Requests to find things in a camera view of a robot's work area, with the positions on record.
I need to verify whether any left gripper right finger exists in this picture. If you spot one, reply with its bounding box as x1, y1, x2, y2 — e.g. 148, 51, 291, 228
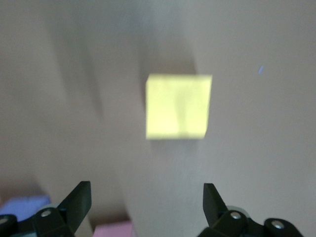
200, 183, 302, 237

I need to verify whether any purple foam cube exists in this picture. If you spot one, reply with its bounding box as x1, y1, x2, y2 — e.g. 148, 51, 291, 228
0, 195, 51, 222

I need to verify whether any pink foam cube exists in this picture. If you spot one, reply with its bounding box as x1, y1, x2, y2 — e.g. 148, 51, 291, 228
92, 219, 136, 237

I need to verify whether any brown table cover sheet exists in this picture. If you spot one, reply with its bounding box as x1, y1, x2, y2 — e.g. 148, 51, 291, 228
0, 0, 316, 237

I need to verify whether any yellow foam cube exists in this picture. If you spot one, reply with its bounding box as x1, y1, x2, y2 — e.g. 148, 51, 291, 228
145, 73, 213, 141

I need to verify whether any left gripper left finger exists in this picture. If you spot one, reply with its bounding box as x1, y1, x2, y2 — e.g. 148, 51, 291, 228
0, 181, 92, 237

